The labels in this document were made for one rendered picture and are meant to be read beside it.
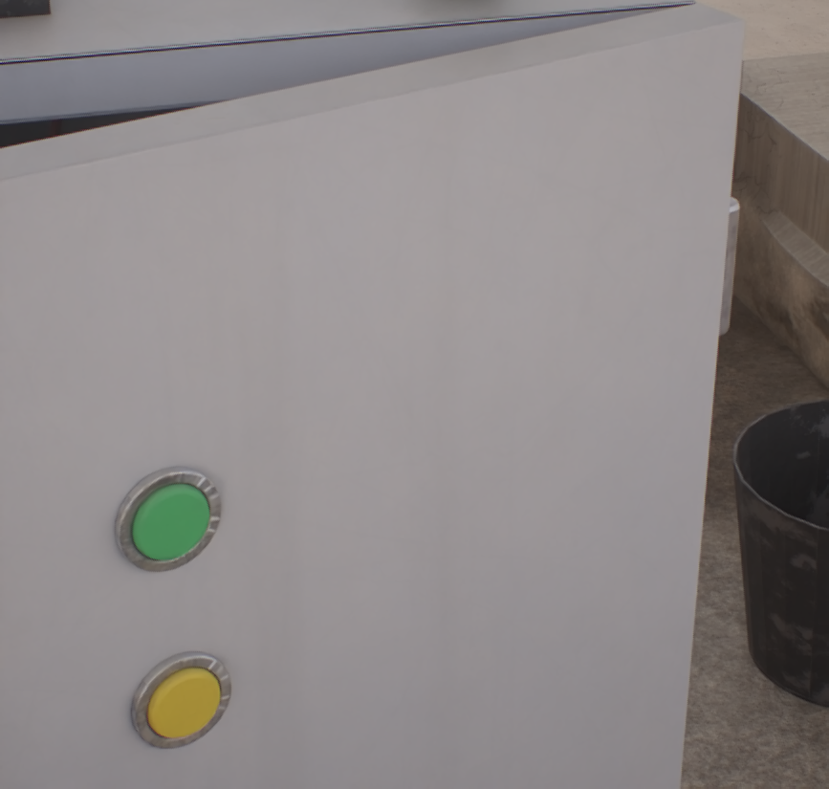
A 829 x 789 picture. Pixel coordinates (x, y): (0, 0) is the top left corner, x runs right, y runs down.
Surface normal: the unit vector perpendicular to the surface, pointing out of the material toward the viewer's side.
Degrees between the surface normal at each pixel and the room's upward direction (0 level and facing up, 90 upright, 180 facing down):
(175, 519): 90
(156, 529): 90
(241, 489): 90
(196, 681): 90
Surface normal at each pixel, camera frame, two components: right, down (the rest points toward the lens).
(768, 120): -0.97, 0.12
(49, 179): 0.54, 0.40
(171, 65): 0.27, 0.45
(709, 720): 0.00, -0.88
